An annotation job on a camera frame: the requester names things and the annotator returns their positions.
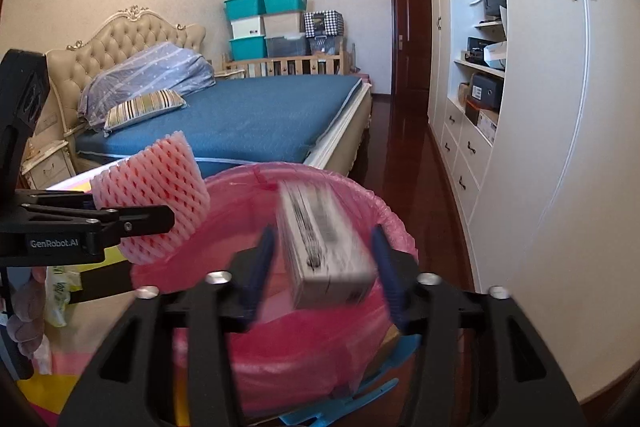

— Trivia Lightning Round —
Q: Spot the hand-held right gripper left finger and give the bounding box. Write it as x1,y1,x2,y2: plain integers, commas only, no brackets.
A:
57,224,278,427

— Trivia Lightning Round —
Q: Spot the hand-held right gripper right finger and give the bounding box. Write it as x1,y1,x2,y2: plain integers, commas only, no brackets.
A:
370,224,588,427

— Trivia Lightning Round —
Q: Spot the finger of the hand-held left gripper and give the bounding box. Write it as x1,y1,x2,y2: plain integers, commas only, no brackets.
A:
75,263,141,306
15,189,176,254

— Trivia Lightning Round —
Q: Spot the pink foam fruit net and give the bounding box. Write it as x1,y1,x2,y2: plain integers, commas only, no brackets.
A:
90,132,211,265

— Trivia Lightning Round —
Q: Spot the small grey cardboard box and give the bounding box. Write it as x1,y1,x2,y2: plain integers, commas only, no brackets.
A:
276,179,377,310

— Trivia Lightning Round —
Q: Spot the bin with pink bag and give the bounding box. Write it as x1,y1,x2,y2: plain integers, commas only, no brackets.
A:
131,162,418,420

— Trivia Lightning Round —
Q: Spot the person's left hand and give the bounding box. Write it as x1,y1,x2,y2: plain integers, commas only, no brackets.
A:
7,267,51,375

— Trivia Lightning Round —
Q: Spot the green printed plastic packet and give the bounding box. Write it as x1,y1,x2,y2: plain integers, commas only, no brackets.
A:
45,264,83,328

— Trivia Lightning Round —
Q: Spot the cream nightstand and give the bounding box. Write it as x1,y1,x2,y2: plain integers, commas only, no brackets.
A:
22,142,76,190

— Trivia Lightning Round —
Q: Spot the striped colourful tablecloth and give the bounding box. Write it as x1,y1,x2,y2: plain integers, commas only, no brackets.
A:
22,159,131,195

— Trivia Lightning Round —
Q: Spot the beige tufted headboard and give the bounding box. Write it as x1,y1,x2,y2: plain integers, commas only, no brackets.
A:
45,4,207,138

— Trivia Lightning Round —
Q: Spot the striped pillow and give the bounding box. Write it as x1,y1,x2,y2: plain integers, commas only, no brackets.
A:
103,89,188,132

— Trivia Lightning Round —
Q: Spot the blue-grey patterned duvet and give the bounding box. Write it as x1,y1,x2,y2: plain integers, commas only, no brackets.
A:
77,41,217,130

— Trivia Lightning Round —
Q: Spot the bed with blue cover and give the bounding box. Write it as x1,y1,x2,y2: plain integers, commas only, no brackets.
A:
74,74,373,180

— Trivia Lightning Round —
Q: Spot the brown cardboard box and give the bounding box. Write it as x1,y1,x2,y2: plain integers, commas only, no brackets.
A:
465,99,501,142

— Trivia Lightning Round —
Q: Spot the teal storage box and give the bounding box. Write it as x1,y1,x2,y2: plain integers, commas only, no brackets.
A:
229,37,267,62
262,0,312,14
224,0,266,22

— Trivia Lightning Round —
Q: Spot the black safe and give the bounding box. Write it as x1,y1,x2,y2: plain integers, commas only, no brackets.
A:
470,73,505,110

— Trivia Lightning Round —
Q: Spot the white storage box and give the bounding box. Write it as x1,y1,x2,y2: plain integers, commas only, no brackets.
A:
230,16,266,40

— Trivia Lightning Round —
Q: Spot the grey transparent storage box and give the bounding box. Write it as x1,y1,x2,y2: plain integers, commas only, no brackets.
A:
265,34,307,58

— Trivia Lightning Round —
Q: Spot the dark bag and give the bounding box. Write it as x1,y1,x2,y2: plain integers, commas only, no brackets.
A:
310,36,343,55

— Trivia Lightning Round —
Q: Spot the white wardrobe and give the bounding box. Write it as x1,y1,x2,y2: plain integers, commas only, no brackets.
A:
425,0,640,403

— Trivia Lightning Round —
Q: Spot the beige storage box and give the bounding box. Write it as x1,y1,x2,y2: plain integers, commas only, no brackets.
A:
263,12,306,36

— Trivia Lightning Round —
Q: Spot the black device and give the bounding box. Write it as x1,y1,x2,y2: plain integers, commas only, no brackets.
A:
466,37,493,64

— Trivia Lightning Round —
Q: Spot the dark wooden door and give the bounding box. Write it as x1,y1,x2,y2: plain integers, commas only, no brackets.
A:
390,0,432,96

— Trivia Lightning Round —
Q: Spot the white flat box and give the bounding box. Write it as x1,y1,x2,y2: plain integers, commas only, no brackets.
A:
482,42,508,68

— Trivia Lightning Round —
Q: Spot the black white checkered bag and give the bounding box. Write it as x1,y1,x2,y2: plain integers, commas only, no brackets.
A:
302,10,346,38

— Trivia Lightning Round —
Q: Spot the wooden crib rail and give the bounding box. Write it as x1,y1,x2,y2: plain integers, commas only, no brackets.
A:
222,49,351,80

